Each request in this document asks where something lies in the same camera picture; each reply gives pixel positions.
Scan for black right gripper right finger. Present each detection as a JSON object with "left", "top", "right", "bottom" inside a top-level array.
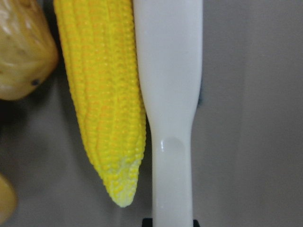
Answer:
[{"left": 193, "top": 219, "right": 200, "bottom": 227}]

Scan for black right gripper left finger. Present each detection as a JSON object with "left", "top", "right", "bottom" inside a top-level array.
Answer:
[{"left": 142, "top": 218, "right": 153, "bottom": 227}]

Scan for beige hand brush black bristles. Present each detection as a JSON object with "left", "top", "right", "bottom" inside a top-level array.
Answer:
[{"left": 133, "top": 0, "right": 203, "bottom": 227}]

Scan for yellow toy corn cob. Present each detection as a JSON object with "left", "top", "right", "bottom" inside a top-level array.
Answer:
[{"left": 53, "top": 0, "right": 146, "bottom": 208}]

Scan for brown toy potato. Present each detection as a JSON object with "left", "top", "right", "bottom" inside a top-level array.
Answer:
[{"left": 0, "top": 0, "right": 59, "bottom": 101}]

